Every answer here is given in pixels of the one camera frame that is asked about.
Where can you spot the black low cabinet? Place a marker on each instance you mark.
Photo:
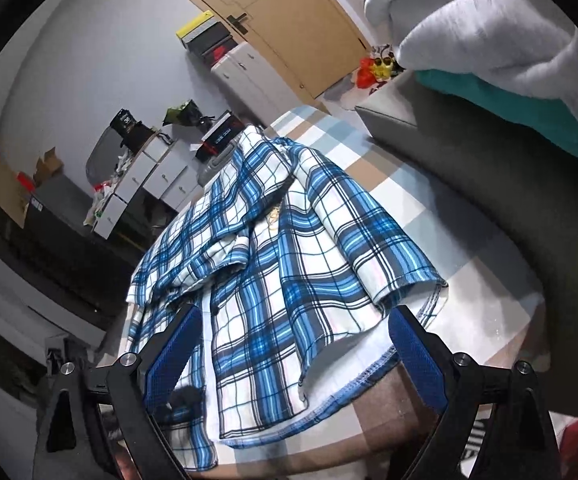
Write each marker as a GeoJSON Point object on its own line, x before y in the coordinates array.
{"type": "Point", "coordinates": [44, 240]}

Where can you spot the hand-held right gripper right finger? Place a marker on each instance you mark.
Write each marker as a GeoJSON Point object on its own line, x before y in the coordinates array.
{"type": "Point", "coordinates": [414, 355]}

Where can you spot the flat cardboard box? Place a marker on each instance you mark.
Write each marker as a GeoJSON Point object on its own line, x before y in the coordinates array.
{"type": "Point", "coordinates": [4, 190]}

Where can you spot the wooden door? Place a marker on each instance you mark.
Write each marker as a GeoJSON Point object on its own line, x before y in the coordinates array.
{"type": "Point", "coordinates": [294, 20]}

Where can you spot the open cardboard box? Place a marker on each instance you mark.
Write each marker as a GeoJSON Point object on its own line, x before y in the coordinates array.
{"type": "Point", "coordinates": [49, 165]}

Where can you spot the blue plaid shirt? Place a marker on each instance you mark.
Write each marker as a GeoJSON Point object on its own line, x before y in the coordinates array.
{"type": "Point", "coordinates": [269, 285]}

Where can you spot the black shoe box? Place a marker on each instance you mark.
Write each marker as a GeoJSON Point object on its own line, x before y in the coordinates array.
{"type": "Point", "coordinates": [216, 47]}

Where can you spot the white drawer cabinet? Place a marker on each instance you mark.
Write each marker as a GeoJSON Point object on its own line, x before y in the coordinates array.
{"type": "Point", "coordinates": [254, 85]}

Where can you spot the black box with red stripe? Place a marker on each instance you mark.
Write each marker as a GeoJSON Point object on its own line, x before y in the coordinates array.
{"type": "Point", "coordinates": [224, 132]}

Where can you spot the yellow black box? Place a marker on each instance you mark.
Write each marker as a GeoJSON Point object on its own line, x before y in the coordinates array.
{"type": "Point", "coordinates": [194, 27]}

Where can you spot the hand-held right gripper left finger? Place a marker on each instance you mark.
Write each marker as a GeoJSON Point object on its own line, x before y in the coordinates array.
{"type": "Point", "coordinates": [174, 355]}

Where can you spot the white drawer desk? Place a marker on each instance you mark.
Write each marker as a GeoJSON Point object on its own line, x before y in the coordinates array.
{"type": "Point", "coordinates": [164, 175]}

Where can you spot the green cloth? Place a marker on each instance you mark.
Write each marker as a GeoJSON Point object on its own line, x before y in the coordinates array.
{"type": "Point", "coordinates": [519, 105]}

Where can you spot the red yellow toy pile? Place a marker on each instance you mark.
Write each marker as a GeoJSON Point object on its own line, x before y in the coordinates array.
{"type": "Point", "coordinates": [376, 67]}

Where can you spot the silver suitcase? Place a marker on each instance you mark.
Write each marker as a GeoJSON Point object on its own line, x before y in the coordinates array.
{"type": "Point", "coordinates": [214, 165]}

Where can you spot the grey hoodie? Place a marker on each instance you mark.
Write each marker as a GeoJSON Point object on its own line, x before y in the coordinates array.
{"type": "Point", "coordinates": [494, 25]}

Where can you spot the black pouch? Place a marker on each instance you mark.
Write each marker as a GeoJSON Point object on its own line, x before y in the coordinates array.
{"type": "Point", "coordinates": [126, 125]}

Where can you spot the checkered bed sheet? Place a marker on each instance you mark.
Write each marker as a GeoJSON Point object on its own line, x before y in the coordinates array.
{"type": "Point", "coordinates": [419, 200]}

